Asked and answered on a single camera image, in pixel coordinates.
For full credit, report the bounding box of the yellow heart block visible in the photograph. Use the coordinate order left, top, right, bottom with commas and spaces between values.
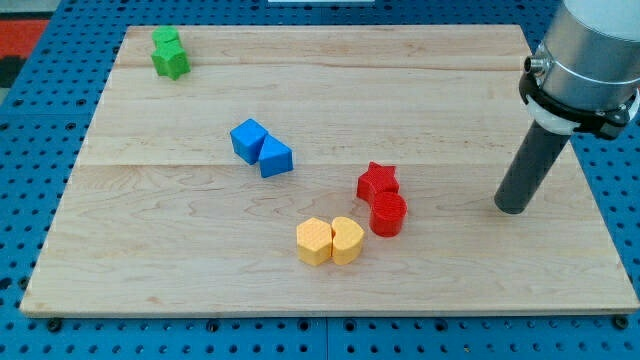
331, 217, 365, 265

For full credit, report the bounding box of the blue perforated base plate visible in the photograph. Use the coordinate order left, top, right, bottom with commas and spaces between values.
1, 0, 639, 359

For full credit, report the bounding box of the blue cube block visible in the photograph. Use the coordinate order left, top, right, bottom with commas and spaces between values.
230, 118, 269, 165

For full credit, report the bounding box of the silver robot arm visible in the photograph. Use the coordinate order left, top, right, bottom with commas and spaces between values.
520, 0, 639, 139

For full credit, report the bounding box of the green star block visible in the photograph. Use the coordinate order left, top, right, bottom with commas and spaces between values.
151, 41, 191, 80

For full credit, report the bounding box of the blue triangle block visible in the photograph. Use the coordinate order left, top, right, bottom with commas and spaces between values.
258, 135, 294, 178

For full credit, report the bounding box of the red star block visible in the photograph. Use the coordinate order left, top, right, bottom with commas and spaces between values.
356, 161, 400, 204

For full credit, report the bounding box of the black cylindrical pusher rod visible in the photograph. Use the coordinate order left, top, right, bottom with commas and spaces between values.
494, 121, 570, 214

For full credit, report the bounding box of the wooden board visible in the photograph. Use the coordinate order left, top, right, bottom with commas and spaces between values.
20, 25, 639, 318

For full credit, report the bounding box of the red cylinder block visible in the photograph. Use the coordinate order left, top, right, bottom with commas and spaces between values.
370, 192, 407, 237

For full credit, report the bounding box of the yellow hexagon block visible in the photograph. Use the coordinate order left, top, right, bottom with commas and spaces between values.
296, 218, 333, 266

